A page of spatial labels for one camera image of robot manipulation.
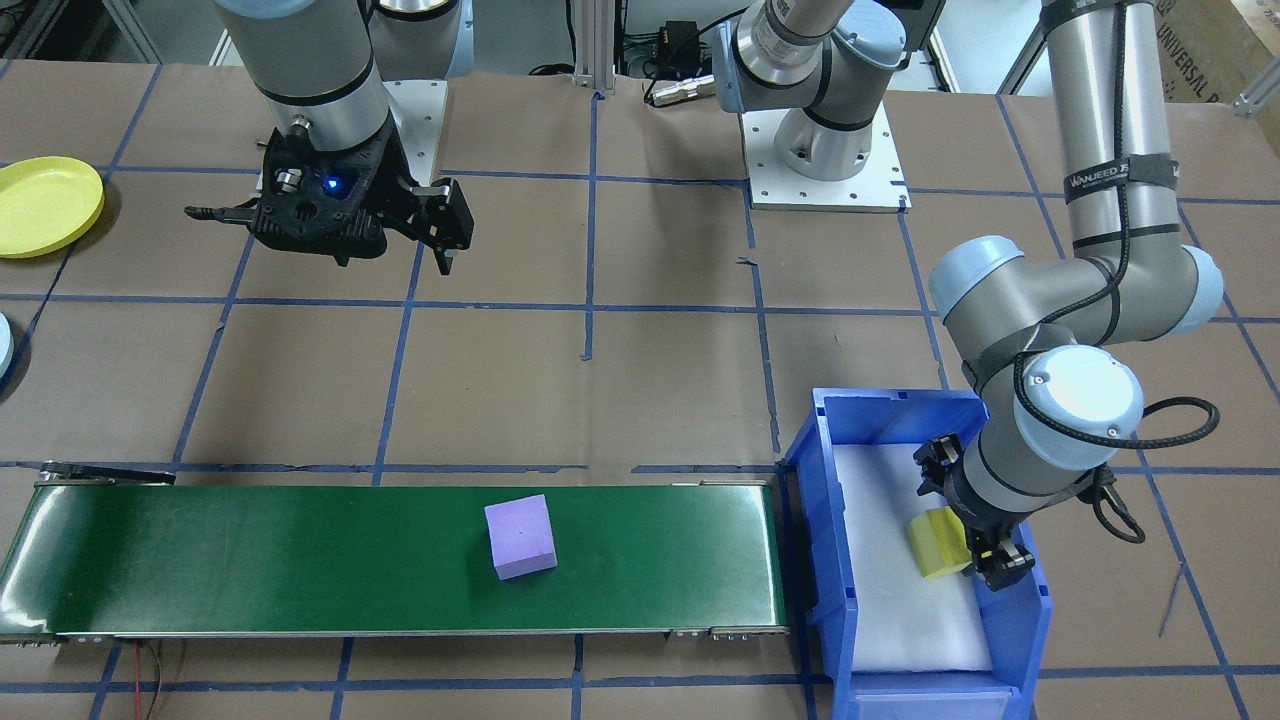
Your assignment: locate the green conveyor belt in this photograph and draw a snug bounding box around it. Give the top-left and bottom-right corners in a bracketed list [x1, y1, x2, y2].
[0, 462, 791, 646]

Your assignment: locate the yellow plate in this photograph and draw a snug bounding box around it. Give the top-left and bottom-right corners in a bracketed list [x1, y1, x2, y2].
[0, 157, 105, 260]

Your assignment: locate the aluminium post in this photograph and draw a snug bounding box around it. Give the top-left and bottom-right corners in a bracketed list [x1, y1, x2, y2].
[568, 0, 617, 93]

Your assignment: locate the silver cylindrical connector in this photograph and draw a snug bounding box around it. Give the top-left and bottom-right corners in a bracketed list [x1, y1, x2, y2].
[648, 78, 717, 107]

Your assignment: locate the yellow foam block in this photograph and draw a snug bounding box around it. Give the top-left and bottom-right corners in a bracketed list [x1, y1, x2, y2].
[906, 506, 973, 580]

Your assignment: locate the aluminium profile bar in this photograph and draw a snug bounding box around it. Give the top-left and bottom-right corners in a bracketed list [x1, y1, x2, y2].
[1235, 70, 1280, 119]

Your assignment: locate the blue plastic storage bin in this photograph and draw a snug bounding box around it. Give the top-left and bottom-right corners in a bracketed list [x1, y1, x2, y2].
[783, 388, 1054, 720]

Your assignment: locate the brown cardboard box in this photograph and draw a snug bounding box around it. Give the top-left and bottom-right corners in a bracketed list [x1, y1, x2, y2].
[1150, 0, 1280, 103]

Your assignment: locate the purple foam block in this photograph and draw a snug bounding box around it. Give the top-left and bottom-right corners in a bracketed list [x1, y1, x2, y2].
[484, 494, 559, 582]

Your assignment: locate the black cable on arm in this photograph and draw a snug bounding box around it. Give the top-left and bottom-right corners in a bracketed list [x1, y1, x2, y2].
[1012, 20, 1223, 546]

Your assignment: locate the red wire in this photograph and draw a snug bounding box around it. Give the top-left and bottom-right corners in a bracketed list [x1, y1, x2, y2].
[128, 640, 169, 720]

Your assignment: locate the white foam pad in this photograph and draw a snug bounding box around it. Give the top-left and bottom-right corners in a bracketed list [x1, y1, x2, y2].
[830, 443, 994, 673]

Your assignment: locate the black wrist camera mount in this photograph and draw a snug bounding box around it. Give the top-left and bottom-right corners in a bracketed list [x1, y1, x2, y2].
[248, 128, 393, 267]

